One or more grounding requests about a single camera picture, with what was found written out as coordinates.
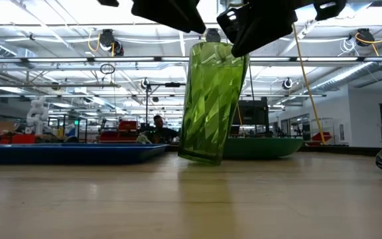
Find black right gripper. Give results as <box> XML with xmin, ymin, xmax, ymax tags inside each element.
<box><xmin>216</xmin><ymin>0</ymin><xmax>348</xmax><ymax>58</ymax></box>

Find green translucent plastic cup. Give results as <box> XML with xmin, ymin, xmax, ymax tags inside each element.
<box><xmin>178</xmin><ymin>41</ymin><xmax>250</xmax><ymax>166</ymax></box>

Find green round plate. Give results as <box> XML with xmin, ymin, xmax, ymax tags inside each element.
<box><xmin>222</xmin><ymin>137</ymin><xmax>304</xmax><ymax>160</ymax></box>

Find blue plastic tray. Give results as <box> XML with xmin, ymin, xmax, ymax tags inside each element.
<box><xmin>0</xmin><ymin>142</ymin><xmax>169</xmax><ymax>165</ymax></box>

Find black equipment cabinet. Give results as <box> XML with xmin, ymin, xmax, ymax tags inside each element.
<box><xmin>235</xmin><ymin>98</ymin><xmax>271</xmax><ymax>137</ymax></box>

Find person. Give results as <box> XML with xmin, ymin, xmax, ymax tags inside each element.
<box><xmin>137</xmin><ymin>114</ymin><xmax>180</xmax><ymax>145</ymax></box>

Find red storage bins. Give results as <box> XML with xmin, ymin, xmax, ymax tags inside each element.
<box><xmin>98</xmin><ymin>119</ymin><xmax>139</xmax><ymax>143</ymax></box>

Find red angled object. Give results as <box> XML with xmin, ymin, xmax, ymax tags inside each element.
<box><xmin>305</xmin><ymin>131</ymin><xmax>333</xmax><ymax>147</ymax></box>

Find white robot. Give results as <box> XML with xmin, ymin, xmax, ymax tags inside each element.
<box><xmin>26</xmin><ymin>96</ymin><xmax>50</xmax><ymax>135</ymax></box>

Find red bins on workbench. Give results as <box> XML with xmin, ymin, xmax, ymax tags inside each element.
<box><xmin>0</xmin><ymin>127</ymin><xmax>36</xmax><ymax>145</ymax></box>

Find yellow hanging cable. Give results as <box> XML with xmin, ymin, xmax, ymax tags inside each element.
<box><xmin>291</xmin><ymin>23</ymin><xmax>327</xmax><ymax>146</ymax></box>

